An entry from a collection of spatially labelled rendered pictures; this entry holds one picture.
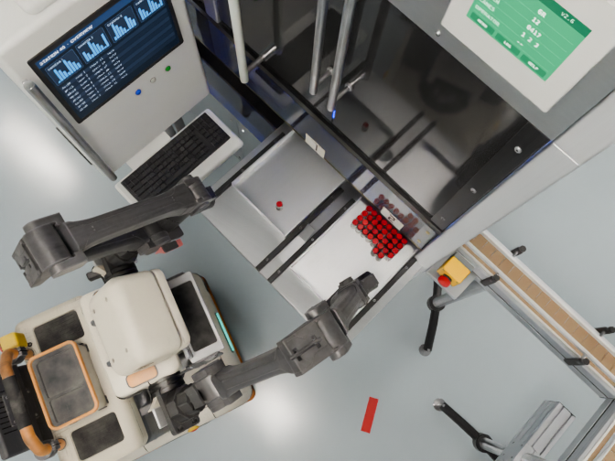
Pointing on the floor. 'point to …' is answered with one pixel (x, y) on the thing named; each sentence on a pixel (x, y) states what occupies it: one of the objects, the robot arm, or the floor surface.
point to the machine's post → (529, 179)
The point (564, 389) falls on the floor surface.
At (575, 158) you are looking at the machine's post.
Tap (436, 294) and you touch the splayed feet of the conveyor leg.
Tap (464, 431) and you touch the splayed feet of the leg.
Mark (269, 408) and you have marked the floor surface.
